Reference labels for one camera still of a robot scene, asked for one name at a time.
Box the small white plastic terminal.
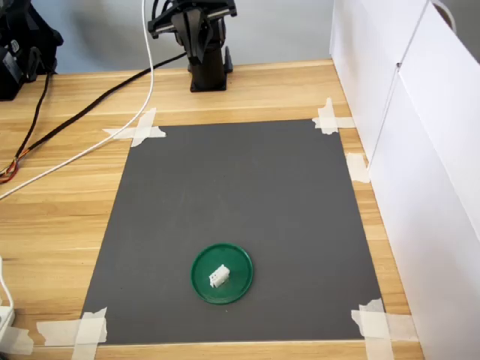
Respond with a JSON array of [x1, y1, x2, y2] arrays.
[[208, 263, 231, 290]]

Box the round green lid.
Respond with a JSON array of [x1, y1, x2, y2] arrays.
[[190, 242, 255, 305]]

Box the white masking tape patch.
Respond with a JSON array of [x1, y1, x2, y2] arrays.
[[344, 151, 371, 184], [311, 97, 356, 136], [101, 107, 167, 148], [0, 306, 109, 360], [350, 298, 419, 360]]

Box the black electronics box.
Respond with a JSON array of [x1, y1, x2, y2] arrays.
[[0, 0, 65, 101]]

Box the white partition panel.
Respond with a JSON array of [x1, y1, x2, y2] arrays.
[[369, 0, 480, 360], [329, 0, 431, 162]]

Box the dark grey mat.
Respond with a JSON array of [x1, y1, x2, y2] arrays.
[[80, 118, 387, 344]]

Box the clear partition joiner strip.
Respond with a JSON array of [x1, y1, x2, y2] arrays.
[[369, 0, 432, 166]]

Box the white power strip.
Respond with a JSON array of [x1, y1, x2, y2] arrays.
[[0, 305, 16, 335]]

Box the white camera cable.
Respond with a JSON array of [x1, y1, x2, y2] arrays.
[[0, 0, 155, 200]]

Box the thick black braided cable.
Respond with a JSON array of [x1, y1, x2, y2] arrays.
[[0, 52, 188, 185]]

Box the thin black braided cable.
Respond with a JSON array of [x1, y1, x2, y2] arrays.
[[13, 70, 53, 161]]

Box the white power strip cable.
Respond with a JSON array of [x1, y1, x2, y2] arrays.
[[0, 256, 14, 311]]

